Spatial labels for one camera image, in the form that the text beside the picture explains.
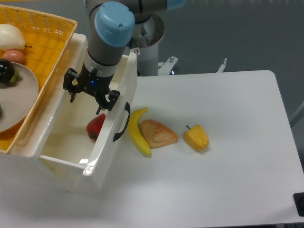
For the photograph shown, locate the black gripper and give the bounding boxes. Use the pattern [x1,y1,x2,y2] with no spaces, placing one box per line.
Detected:
[63,64,120,114]

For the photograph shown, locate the red bell pepper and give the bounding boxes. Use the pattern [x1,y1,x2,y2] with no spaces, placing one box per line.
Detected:
[86,113,106,141]

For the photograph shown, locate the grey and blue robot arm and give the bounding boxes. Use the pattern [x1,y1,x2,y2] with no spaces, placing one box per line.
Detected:
[63,0,186,113]

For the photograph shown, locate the white open upper drawer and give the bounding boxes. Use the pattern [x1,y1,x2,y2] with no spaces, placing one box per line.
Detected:
[37,46,138,177]

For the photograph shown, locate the white drawer cabinet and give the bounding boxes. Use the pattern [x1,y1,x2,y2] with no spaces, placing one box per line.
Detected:
[0,34,105,191]

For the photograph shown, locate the yellow bell pepper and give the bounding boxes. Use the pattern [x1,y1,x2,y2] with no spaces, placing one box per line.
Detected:
[183,124,209,152]

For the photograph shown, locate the yellow banana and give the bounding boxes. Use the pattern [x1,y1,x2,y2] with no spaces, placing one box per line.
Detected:
[128,107,152,157]

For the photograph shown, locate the yellow wicker basket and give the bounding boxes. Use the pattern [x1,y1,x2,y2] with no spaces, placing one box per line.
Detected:
[0,5,77,154]

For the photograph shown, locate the grey round plate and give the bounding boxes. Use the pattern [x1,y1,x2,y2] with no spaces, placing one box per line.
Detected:
[0,63,38,132]

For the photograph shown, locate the triangular pastry turnover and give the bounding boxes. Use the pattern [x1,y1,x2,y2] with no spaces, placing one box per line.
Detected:
[140,119,178,149]

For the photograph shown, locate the pink egg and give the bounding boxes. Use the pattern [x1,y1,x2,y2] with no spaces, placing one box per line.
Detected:
[2,50,25,64]

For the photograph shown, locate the dark purple mangosteen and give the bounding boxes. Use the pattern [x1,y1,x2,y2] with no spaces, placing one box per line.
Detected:
[0,58,22,84]

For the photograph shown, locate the white pear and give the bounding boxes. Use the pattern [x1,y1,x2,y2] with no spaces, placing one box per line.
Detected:
[0,24,32,51]

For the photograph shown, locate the black object at table edge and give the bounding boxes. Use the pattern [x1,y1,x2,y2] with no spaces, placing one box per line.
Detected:
[293,192,304,217]

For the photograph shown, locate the black drawer handle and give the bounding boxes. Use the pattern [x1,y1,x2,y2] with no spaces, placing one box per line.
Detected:
[113,102,131,142]

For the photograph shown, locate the white bracket behind table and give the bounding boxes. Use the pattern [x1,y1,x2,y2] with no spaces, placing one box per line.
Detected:
[217,58,227,73]

